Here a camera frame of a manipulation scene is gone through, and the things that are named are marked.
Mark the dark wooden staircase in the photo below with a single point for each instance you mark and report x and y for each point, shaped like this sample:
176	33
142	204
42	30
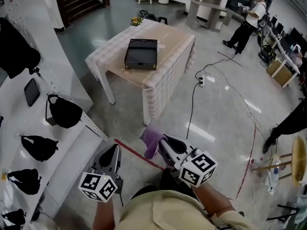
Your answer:
76	3

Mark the person's right forearm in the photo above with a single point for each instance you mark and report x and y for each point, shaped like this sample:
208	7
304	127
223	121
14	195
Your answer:
213	198

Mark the person's left forearm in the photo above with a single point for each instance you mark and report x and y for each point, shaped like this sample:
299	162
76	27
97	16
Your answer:
105	214

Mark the purple cloth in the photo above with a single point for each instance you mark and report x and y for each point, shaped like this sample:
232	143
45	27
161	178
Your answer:
151	140

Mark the large black bag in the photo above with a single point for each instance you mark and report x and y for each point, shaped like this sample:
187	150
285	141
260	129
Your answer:
16	51

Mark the cardboard box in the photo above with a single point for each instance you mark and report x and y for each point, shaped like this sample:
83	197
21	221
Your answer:
278	73

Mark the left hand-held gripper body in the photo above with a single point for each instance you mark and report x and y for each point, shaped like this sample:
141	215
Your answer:
96	186

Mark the white plastic bag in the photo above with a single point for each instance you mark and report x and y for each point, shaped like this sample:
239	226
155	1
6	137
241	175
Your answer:
273	176

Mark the person's pale yellow shirt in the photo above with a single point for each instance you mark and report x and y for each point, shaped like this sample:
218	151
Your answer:
168	212

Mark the white desk with monitors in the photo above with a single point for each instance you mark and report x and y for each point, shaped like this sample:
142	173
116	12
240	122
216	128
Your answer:
287	54

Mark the person's black trousers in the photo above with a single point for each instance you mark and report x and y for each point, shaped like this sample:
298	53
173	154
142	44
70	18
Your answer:
168	181

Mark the grey shelf desk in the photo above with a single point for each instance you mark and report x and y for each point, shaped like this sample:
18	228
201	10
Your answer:
208	7

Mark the black and yellow machine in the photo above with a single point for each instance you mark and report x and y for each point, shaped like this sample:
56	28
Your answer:
266	53

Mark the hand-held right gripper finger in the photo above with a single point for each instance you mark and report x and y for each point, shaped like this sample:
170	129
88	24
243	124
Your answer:
168	154
177	144

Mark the black box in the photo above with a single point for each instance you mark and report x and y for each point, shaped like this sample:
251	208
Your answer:
140	56

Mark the white power strip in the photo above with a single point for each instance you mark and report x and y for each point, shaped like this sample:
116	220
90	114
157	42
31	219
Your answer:
202	82

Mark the potted orange flowers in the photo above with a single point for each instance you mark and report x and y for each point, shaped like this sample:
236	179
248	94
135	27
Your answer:
135	21

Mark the white table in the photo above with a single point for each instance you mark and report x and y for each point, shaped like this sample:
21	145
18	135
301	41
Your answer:
108	90

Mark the black stool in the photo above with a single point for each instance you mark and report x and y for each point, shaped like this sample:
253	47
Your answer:
163	19

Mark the black handbag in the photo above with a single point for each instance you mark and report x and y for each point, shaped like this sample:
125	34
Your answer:
148	17

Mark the black tablet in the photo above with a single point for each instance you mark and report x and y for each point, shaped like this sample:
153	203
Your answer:
31	92

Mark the round wooden stool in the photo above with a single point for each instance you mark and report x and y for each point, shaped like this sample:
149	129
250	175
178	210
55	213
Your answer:
299	162

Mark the white display shelf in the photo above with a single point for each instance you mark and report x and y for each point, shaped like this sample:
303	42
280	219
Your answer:
72	147

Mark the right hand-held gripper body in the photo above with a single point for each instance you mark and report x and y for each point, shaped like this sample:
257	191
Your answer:
199	169

